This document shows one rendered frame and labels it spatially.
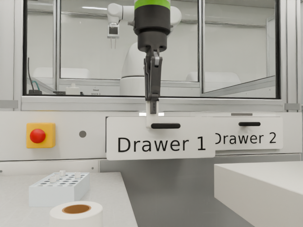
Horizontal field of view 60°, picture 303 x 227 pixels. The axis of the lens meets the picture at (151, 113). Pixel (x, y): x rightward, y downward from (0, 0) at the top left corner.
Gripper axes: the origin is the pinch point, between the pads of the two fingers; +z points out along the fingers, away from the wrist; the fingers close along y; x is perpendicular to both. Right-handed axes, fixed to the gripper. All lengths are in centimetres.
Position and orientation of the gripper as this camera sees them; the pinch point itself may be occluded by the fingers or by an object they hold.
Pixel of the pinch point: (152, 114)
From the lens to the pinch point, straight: 66.5
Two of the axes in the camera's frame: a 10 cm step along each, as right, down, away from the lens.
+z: 0.0, 10.0, -0.2
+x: 9.8, 0.0, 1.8
